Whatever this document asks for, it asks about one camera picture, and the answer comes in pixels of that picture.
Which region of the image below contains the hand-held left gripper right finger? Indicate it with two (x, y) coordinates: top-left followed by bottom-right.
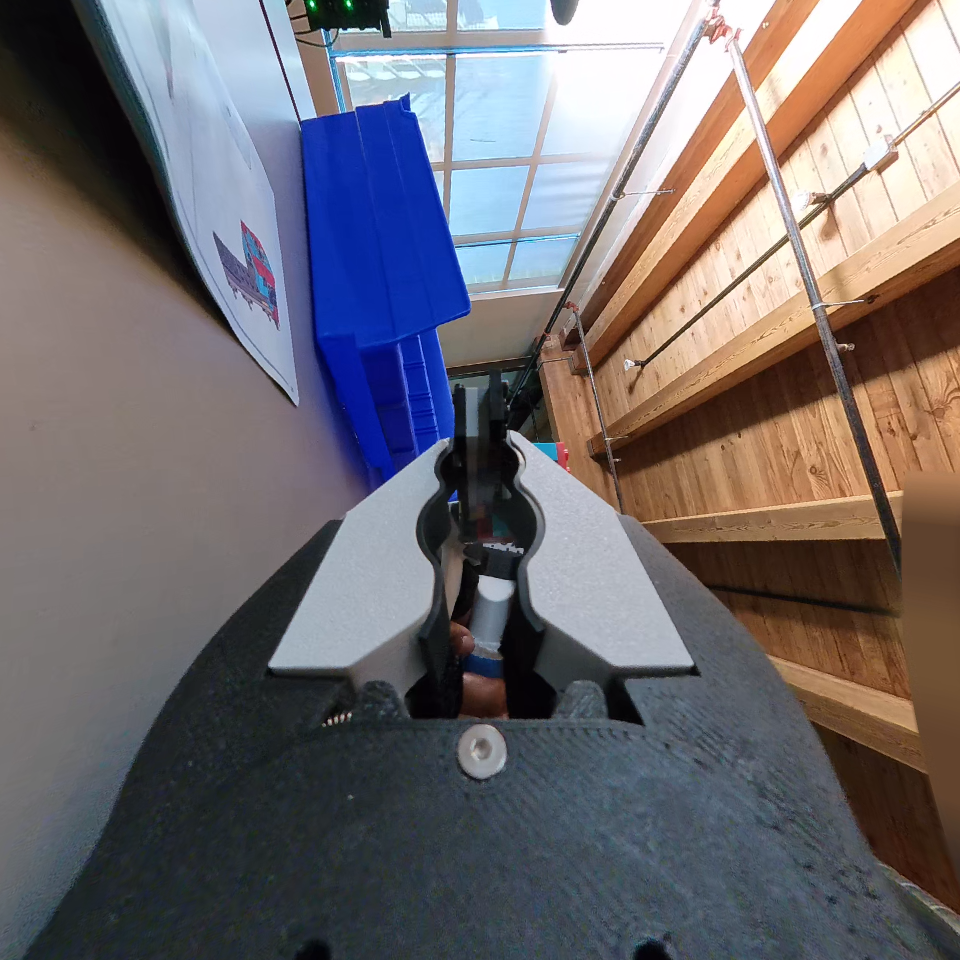
(498, 432), (695, 719)

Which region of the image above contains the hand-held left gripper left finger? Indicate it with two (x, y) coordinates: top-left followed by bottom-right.
(268, 438), (460, 717)

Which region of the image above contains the red teal grey brick model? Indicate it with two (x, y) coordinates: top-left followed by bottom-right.
(452, 371), (571, 549)

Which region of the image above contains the blue plastic bin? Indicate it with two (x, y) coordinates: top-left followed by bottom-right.
(300, 93), (472, 504)

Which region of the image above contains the grey desk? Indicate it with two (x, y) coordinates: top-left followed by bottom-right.
(0, 0), (444, 960)

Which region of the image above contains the person's right hand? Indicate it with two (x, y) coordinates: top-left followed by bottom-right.
(448, 618), (511, 719)

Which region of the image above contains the thin metal sprinkler pipe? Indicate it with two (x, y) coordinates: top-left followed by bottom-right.
(562, 300), (625, 515)

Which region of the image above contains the black rod with white spotlights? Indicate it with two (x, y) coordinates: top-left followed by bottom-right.
(621, 101), (960, 374)

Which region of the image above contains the thick metal sprinkler pipe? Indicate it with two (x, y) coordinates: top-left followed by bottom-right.
(705, 0), (905, 579)

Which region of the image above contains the black ceiling pipe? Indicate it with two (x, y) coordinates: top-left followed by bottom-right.
(506, 0), (721, 414)

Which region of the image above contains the white instruction booklet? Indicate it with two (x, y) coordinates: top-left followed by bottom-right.
(75, 0), (301, 408)

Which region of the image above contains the large paned window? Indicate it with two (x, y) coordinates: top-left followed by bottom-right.
(330, 0), (699, 294)

